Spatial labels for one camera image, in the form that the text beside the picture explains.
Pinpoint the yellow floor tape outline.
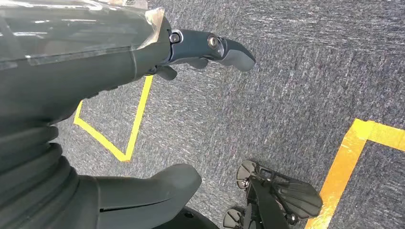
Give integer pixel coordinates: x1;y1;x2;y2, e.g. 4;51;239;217
73;75;154;163

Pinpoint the black robot leg shell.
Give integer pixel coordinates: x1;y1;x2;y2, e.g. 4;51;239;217
153;206;220;229

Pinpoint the wide yellow floor tape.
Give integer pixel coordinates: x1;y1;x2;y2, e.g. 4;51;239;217
304;118;405;229

